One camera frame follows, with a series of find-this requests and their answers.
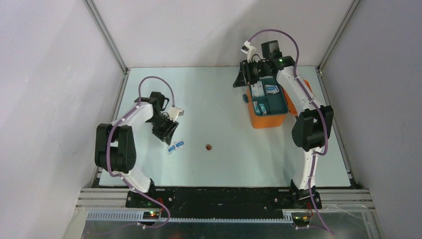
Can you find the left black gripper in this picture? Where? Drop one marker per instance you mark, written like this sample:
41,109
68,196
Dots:
166,135

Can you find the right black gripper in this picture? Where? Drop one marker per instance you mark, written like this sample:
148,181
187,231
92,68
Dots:
244,77

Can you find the teal divided tray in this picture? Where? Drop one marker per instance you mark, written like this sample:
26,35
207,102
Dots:
275,104

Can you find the teal bandage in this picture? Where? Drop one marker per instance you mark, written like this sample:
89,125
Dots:
259,108

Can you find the orange medicine kit box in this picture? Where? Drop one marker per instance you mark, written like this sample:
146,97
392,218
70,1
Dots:
269,121

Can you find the blue white sachet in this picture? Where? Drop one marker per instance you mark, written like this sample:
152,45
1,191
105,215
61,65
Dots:
257,90

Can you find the blue alcohol wipe packet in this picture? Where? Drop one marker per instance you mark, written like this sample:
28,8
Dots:
272,89

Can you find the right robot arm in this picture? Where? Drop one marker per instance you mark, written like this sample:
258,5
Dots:
311,130

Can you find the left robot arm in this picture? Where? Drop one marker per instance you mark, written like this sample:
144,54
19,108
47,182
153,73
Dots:
115,148

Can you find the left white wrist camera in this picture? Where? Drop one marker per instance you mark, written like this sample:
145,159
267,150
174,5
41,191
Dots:
174,113

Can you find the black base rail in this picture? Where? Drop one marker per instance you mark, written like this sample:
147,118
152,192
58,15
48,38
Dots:
226,203

